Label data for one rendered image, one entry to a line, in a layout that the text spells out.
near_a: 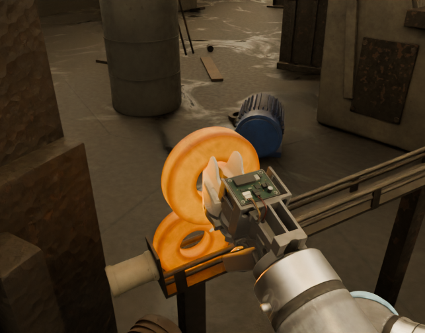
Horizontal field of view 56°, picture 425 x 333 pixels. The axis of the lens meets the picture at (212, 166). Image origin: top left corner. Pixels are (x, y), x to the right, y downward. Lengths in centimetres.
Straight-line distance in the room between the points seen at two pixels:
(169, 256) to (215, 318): 82
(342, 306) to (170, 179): 28
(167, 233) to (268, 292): 34
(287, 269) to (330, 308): 6
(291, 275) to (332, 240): 154
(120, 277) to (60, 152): 26
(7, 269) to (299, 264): 43
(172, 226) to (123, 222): 131
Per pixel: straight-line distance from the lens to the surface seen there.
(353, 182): 103
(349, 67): 285
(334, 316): 42
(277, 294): 44
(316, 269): 44
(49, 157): 79
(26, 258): 68
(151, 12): 301
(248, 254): 50
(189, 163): 56
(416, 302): 181
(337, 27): 289
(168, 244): 76
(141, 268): 77
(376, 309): 61
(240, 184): 48
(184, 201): 59
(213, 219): 53
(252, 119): 235
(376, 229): 210
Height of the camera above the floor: 122
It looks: 30 degrees down
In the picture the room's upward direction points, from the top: straight up
